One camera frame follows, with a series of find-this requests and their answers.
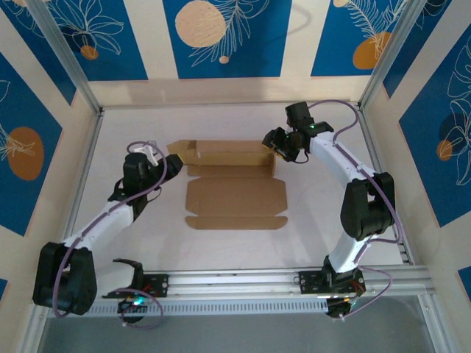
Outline brown cardboard paper box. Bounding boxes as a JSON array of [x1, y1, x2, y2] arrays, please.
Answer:
[[167, 139, 288, 231]]

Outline black left controller board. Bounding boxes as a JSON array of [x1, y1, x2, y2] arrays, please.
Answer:
[[117, 298, 148, 324]]

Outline black controller board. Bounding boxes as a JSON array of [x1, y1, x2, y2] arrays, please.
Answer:
[[325, 296, 360, 320], [117, 298, 148, 324]]

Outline black right controller board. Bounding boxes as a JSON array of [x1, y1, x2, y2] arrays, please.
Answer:
[[325, 296, 360, 320]]

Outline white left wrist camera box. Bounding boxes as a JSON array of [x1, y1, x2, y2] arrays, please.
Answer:
[[134, 144, 160, 165]]

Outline aluminium table side rail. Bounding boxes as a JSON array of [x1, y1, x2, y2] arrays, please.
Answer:
[[353, 104, 416, 266], [62, 110, 106, 243]]

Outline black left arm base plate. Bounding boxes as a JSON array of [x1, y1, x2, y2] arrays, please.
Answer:
[[106, 273, 170, 299]]

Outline long aluminium mounting rail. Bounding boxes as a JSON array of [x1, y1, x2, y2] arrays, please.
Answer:
[[95, 264, 437, 304]]

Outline aluminium frame post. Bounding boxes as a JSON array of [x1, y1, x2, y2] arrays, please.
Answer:
[[358, 0, 424, 111], [26, 0, 105, 115]]

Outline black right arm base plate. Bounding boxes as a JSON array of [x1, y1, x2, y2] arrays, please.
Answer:
[[298, 270, 367, 296]]

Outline grey slotted cable duct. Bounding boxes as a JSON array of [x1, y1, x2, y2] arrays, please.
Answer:
[[88, 298, 332, 319]]

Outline short aluminium frame leg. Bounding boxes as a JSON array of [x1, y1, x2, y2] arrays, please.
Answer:
[[20, 315, 49, 353], [419, 293, 448, 353]]

